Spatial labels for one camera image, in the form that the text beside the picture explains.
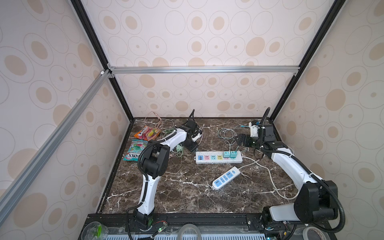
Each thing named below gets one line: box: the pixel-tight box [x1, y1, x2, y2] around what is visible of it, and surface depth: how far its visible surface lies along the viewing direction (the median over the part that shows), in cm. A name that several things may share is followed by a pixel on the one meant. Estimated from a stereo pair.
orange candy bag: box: [133, 126, 161, 141], surface depth 108 cm
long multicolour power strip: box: [194, 151, 243, 164], surface depth 96 cm
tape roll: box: [302, 226, 326, 240], surface depth 71 cm
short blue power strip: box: [211, 166, 241, 191], surface depth 88 cm
